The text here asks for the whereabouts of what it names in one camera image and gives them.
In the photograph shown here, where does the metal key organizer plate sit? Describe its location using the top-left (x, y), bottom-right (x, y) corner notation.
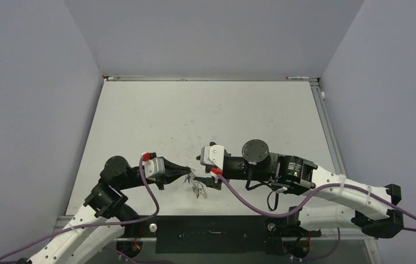
top-left (184, 168), bottom-right (208, 199)

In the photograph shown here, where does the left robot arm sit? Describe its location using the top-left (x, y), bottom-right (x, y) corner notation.
top-left (17, 152), bottom-right (192, 263)

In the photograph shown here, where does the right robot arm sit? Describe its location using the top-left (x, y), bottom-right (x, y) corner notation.
top-left (197, 139), bottom-right (404, 239)

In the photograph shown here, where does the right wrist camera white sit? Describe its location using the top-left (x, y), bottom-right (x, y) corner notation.
top-left (199, 145), bottom-right (225, 172)

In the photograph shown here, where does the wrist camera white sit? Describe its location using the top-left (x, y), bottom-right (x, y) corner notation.
top-left (143, 157), bottom-right (165, 180)
top-left (199, 145), bottom-right (225, 172)

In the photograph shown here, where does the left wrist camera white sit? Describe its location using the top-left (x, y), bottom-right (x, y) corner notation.
top-left (143, 157), bottom-right (165, 180)

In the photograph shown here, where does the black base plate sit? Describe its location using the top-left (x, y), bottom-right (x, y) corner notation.
top-left (116, 216), bottom-right (321, 257)

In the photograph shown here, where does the aluminium frame rail front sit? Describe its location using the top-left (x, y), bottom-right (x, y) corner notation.
top-left (49, 214), bottom-right (379, 241)

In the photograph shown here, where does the aluminium frame rail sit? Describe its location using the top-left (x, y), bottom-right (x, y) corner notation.
top-left (309, 79), bottom-right (348, 175)
top-left (49, 214), bottom-right (379, 241)
top-left (103, 76), bottom-right (318, 82)

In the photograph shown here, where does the aluminium frame rail back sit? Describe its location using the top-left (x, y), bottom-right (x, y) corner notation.
top-left (103, 76), bottom-right (318, 82)

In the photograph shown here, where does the aluminium frame rail right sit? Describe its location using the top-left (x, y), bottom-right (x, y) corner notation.
top-left (309, 79), bottom-right (348, 175)

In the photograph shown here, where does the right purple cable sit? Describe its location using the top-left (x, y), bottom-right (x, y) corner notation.
top-left (217, 174), bottom-right (416, 261)

